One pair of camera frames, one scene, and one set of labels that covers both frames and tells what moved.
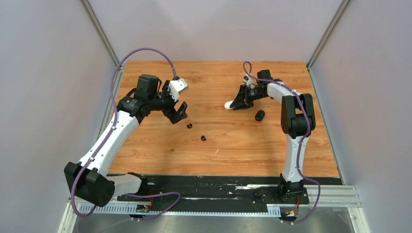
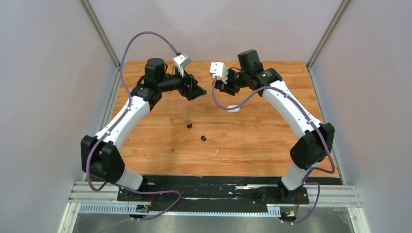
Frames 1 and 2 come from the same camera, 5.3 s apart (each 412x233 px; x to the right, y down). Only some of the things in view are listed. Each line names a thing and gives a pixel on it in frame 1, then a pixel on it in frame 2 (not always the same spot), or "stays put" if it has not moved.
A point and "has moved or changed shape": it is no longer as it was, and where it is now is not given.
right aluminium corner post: x=338 y=16 stays put
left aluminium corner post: x=87 y=6 stays put
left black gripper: x=171 y=113 -> x=194 y=90
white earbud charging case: x=227 y=104 has moved or changed shape
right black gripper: x=242 y=101 -> x=228 y=87
